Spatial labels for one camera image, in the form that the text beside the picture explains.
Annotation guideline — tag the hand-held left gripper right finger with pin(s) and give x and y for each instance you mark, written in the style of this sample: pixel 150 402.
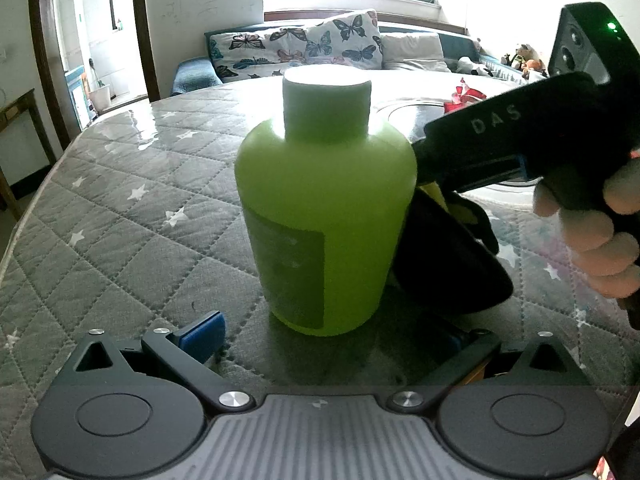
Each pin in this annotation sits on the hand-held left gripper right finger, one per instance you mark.
pixel 475 355

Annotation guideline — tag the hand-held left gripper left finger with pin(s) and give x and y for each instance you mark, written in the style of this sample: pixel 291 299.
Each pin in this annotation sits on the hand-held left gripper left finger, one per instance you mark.
pixel 205 336

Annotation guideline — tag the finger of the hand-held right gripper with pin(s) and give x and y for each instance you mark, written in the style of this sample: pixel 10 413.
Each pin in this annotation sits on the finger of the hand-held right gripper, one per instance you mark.
pixel 475 172

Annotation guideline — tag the green plastic bottle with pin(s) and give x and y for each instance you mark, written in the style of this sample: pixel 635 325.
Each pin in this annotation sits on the green plastic bottle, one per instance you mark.
pixel 325 185

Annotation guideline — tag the person's right hand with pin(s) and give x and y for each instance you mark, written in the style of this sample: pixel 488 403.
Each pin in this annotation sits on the person's right hand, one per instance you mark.
pixel 590 240

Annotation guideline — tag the orange plush toy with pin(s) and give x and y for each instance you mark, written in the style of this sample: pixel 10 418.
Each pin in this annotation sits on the orange plush toy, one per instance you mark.
pixel 536 66

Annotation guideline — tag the red satin ribbon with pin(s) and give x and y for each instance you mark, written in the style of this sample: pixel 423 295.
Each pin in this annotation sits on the red satin ribbon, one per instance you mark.
pixel 462 96

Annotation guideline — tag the brown bear plush toy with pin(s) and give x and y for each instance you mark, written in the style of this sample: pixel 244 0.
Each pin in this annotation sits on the brown bear plush toy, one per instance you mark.
pixel 525 55

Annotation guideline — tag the panda plush toy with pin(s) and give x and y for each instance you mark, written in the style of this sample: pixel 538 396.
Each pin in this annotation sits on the panda plush toy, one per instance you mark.
pixel 472 66

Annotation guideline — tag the white pillow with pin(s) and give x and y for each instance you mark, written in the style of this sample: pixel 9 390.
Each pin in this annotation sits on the white pillow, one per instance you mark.
pixel 415 52

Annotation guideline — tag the butterfly print cushion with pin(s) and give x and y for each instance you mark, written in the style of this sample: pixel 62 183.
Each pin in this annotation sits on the butterfly print cushion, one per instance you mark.
pixel 255 52
pixel 345 37

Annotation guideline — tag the white bucket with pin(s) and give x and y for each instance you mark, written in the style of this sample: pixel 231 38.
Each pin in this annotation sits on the white bucket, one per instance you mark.
pixel 100 97

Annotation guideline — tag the blue sofa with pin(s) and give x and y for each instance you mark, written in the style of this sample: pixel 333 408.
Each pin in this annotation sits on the blue sofa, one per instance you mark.
pixel 192 75

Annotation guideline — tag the blue white cabinet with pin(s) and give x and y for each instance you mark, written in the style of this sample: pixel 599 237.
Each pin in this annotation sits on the blue white cabinet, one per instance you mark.
pixel 77 95

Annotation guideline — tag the dark wooden side table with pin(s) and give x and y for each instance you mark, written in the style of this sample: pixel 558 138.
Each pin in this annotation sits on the dark wooden side table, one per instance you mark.
pixel 22 115

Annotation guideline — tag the dark wooden door frame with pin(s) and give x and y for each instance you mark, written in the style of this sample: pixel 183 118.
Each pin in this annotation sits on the dark wooden door frame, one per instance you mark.
pixel 142 35

